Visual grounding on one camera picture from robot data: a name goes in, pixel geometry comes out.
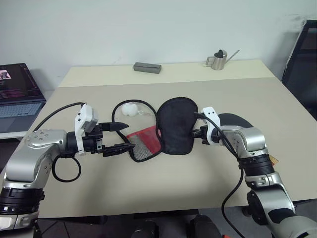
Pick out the dark rounded shape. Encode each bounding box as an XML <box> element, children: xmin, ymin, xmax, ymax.
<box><xmin>193</xmin><ymin>214</ymin><xmax>221</xmax><ymax>238</ymax></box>

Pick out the white table tennis balls bundle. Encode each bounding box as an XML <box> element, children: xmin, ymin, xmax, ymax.
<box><xmin>121</xmin><ymin>104</ymin><xmax>140</xmax><ymax>118</ymax></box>

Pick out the black table tennis paddle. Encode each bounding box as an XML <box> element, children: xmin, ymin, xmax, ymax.
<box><xmin>219</xmin><ymin>113</ymin><xmax>280</xmax><ymax>166</ymax></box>

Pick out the black and red paddle case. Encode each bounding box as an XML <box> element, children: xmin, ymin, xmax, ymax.
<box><xmin>111</xmin><ymin>97</ymin><xmax>199</xmax><ymax>164</ymax></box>

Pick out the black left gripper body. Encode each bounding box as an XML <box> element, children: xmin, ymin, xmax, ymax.
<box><xmin>83</xmin><ymin>123</ymin><xmax>105</xmax><ymax>156</ymax></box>

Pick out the silver metal watering can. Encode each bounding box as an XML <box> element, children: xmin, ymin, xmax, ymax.
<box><xmin>204</xmin><ymin>49</ymin><xmax>240</xmax><ymax>71</ymax></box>

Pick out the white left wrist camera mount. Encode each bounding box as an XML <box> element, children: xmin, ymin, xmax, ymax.
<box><xmin>74</xmin><ymin>104</ymin><xmax>100</xmax><ymax>156</ymax></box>

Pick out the open laptop computer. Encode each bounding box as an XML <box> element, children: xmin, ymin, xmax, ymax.
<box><xmin>0</xmin><ymin>62</ymin><xmax>47</xmax><ymax>133</ymax></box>

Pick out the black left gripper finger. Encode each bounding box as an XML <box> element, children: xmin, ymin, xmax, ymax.
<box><xmin>102</xmin><ymin>143</ymin><xmax>136</xmax><ymax>157</ymax></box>
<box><xmin>99</xmin><ymin>121</ymin><xmax>129</xmax><ymax>132</ymax></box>

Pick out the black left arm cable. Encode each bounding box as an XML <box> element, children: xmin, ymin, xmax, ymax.
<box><xmin>33</xmin><ymin>102</ymin><xmax>87</xmax><ymax>183</ymax></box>

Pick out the gray rectangular case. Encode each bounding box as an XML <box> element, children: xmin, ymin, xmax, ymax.
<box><xmin>133</xmin><ymin>62</ymin><xmax>162</xmax><ymax>74</ymax></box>

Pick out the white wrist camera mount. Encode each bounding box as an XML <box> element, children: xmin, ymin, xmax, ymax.
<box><xmin>202</xmin><ymin>106</ymin><xmax>222</xmax><ymax>144</ymax></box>
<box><xmin>74</xmin><ymin>104</ymin><xmax>100</xmax><ymax>156</ymax></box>

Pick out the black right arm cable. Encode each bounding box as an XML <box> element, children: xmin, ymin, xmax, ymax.
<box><xmin>194</xmin><ymin>112</ymin><xmax>248</xmax><ymax>238</ymax></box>

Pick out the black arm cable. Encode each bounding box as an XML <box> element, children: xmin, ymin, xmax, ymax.
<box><xmin>194</xmin><ymin>112</ymin><xmax>248</xmax><ymax>238</ymax></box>
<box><xmin>33</xmin><ymin>102</ymin><xmax>87</xmax><ymax>183</ymax></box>

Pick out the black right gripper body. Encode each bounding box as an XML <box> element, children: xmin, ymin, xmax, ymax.
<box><xmin>198</xmin><ymin>125</ymin><xmax>211</xmax><ymax>146</ymax></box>

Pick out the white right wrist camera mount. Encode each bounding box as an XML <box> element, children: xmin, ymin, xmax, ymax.
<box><xmin>202</xmin><ymin>106</ymin><xmax>222</xmax><ymax>144</ymax></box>

